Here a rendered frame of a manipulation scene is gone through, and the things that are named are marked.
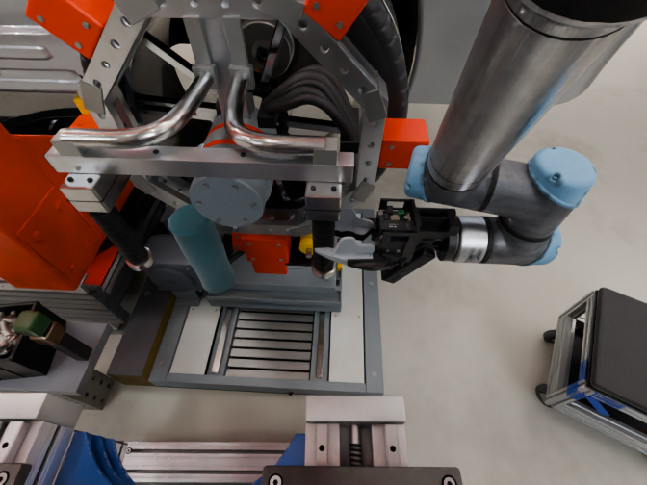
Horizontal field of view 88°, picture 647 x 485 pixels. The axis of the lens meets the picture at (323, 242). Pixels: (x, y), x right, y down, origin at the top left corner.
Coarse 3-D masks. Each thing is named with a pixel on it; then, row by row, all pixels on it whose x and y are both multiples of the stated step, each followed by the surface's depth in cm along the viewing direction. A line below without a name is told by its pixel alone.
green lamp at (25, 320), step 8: (24, 312) 66; (32, 312) 66; (40, 312) 67; (16, 320) 65; (24, 320) 65; (32, 320) 65; (40, 320) 67; (48, 320) 69; (16, 328) 64; (24, 328) 64; (32, 328) 65; (40, 328) 67; (32, 336) 67; (40, 336) 67
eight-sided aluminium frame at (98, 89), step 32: (128, 0) 47; (160, 0) 48; (192, 0) 48; (256, 0) 50; (288, 0) 46; (128, 32) 50; (320, 32) 49; (96, 64) 54; (352, 64) 52; (96, 96) 58; (352, 96) 56; (384, 96) 56; (160, 192) 77; (352, 192) 74; (256, 224) 85; (288, 224) 85
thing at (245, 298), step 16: (224, 240) 139; (336, 272) 132; (336, 288) 125; (224, 304) 128; (240, 304) 127; (256, 304) 126; (272, 304) 125; (288, 304) 125; (304, 304) 124; (320, 304) 123; (336, 304) 123
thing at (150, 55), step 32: (160, 32) 73; (128, 64) 63; (160, 64) 78; (192, 64) 66; (128, 96) 68; (160, 96) 72; (192, 128) 90; (288, 128) 74; (320, 128) 74; (288, 192) 92
